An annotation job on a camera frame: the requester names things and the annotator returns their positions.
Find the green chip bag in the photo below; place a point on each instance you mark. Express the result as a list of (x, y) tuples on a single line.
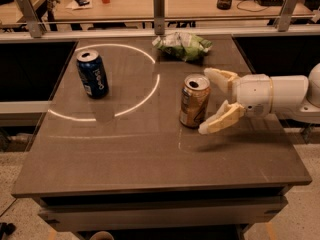
[(184, 46)]

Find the right metal rail bracket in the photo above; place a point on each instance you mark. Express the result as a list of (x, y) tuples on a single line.
[(283, 21)]

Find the middle metal rail bracket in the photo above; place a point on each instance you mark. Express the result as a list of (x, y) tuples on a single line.
[(159, 16)]

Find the black mesh pen cup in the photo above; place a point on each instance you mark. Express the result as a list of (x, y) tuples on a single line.
[(224, 4)]

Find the blue Pepsi can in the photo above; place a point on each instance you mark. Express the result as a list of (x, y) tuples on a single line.
[(92, 73)]

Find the left metal rail bracket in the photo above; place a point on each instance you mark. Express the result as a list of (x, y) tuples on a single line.
[(36, 28)]

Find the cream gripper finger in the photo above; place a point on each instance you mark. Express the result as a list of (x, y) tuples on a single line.
[(221, 78), (226, 116)]

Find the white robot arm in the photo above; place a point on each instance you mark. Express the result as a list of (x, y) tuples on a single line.
[(294, 97)]

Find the orange soda can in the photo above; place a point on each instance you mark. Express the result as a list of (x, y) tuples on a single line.
[(194, 100)]

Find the metal rail bracket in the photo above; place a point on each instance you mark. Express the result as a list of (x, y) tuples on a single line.
[(283, 21), (159, 16), (36, 28)]

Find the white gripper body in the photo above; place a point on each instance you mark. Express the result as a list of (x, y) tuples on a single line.
[(254, 93)]

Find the grey table drawer frame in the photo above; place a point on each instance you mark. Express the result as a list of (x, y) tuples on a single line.
[(162, 209)]

